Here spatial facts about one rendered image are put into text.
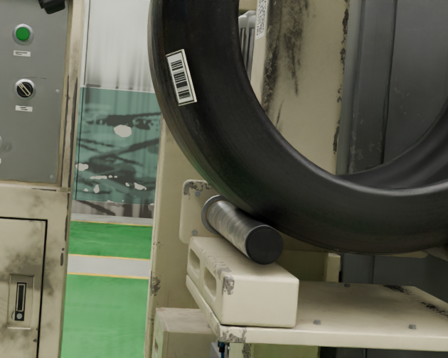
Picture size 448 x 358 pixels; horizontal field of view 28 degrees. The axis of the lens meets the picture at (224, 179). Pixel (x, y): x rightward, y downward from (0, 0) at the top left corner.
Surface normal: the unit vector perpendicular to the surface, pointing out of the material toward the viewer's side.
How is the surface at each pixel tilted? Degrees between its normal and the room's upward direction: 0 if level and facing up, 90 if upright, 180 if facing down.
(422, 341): 90
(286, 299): 90
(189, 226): 90
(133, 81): 90
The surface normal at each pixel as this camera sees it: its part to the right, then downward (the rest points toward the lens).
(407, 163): 0.06, -0.09
